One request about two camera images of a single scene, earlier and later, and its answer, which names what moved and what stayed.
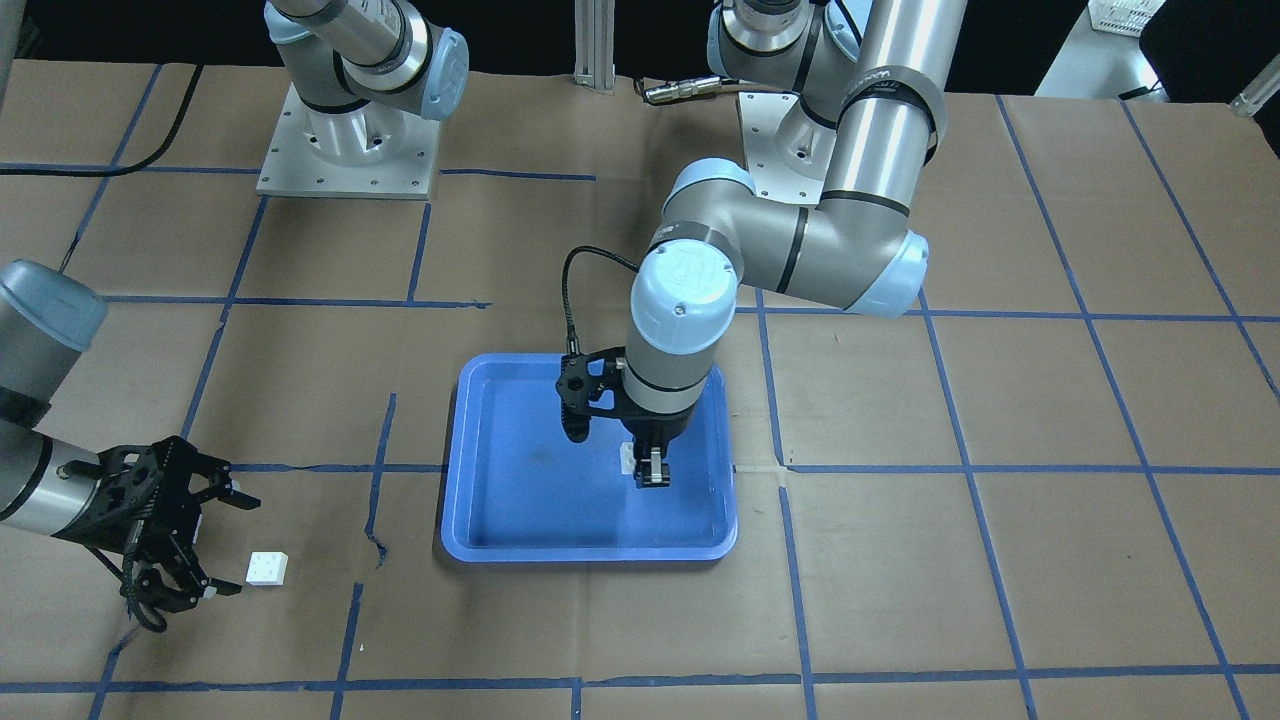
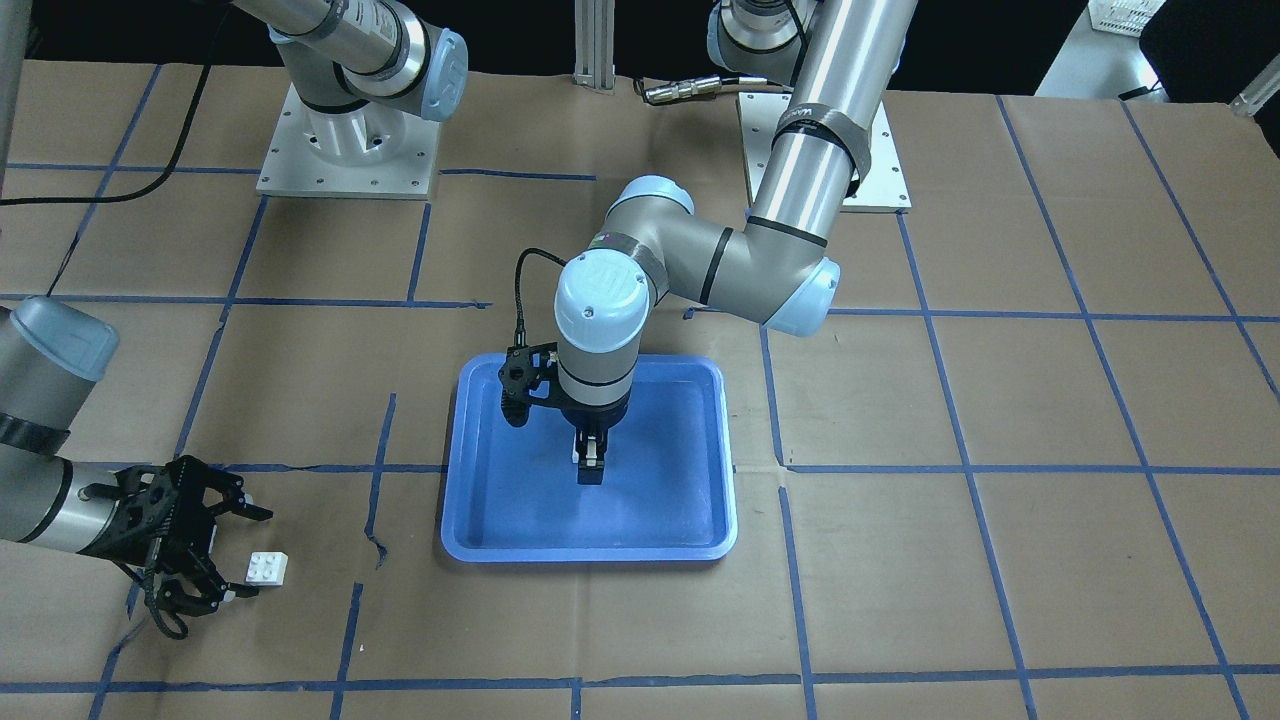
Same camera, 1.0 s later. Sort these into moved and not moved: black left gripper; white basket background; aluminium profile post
Moved: black left gripper
Not moved: white basket background; aluminium profile post
